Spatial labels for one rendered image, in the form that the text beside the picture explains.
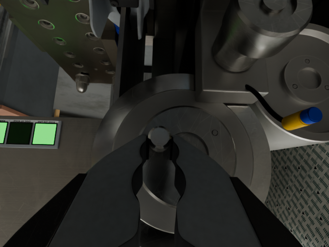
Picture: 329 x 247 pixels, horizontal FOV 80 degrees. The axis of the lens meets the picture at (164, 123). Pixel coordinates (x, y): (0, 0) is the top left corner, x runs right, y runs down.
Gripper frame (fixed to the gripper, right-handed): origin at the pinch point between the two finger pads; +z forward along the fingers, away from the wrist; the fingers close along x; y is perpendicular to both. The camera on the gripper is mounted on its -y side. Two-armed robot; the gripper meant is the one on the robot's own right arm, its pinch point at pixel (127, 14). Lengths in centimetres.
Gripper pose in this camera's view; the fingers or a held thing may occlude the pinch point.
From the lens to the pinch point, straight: 26.1
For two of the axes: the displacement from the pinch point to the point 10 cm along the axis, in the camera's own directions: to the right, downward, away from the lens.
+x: 10.0, 0.3, 0.3
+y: -0.2, 9.8, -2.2
